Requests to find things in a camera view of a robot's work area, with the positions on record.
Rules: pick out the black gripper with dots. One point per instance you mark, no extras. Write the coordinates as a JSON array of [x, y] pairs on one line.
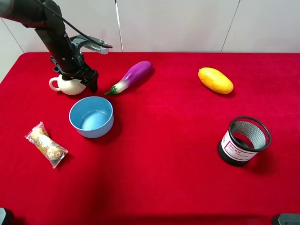
[[68, 62]]

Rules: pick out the cream ceramic teapot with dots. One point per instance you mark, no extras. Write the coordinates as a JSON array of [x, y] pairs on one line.
[[69, 87]]

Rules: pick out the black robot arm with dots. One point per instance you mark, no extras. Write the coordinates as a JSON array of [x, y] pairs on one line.
[[45, 17]]

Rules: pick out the light blue bowl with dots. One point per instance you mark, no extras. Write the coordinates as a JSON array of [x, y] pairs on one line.
[[92, 117]]

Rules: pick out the purple toy eggplant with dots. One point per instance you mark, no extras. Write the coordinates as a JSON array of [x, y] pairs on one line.
[[135, 73]]

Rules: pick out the Ferrero Rocher chocolate pack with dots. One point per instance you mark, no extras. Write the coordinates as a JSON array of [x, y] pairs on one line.
[[47, 146]]

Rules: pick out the red velvet tablecloth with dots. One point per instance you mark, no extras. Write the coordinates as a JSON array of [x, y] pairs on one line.
[[159, 164]]

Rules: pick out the yellow toy mango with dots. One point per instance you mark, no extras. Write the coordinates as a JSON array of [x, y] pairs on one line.
[[215, 80]]

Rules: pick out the black base left corner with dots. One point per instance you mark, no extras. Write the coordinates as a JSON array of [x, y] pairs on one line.
[[6, 216]]

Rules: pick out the black base corner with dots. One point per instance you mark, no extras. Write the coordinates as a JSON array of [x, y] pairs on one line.
[[6, 216], [286, 219]]

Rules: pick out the black mesh pen holder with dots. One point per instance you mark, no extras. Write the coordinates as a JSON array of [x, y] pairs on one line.
[[245, 137]]

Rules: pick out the black base right corner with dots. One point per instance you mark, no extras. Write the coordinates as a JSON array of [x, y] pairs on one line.
[[286, 219]]

